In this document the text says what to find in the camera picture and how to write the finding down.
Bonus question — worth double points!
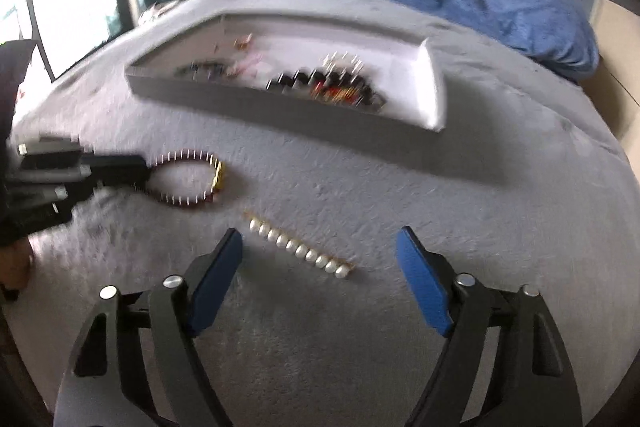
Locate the grey cardboard tray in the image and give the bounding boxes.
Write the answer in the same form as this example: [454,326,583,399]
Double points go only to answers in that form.
[125,12,447,132]

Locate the dark red bead bracelet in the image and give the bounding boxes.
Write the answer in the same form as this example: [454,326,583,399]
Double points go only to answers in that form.
[142,147,228,212]

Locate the left hand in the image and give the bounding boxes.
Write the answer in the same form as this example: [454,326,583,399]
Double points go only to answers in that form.
[0,237,34,291]

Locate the large black bead bracelet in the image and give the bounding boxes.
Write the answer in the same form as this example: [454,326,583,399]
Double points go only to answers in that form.
[264,66,388,113]

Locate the white wardrobe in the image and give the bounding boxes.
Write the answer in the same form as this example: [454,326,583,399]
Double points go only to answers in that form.
[584,0,639,172]

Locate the grey bed cover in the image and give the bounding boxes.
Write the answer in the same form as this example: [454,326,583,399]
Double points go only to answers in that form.
[6,0,639,426]

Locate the pink cord bracelet with tassel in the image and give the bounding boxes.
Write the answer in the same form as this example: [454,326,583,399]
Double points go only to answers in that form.
[214,33,277,80]

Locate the red gold charm ornament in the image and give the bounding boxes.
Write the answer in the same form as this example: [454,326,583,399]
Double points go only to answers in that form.
[310,80,363,105]

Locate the blue crystal bead bracelet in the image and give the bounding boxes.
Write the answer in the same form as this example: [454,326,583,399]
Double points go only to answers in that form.
[171,58,231,82]

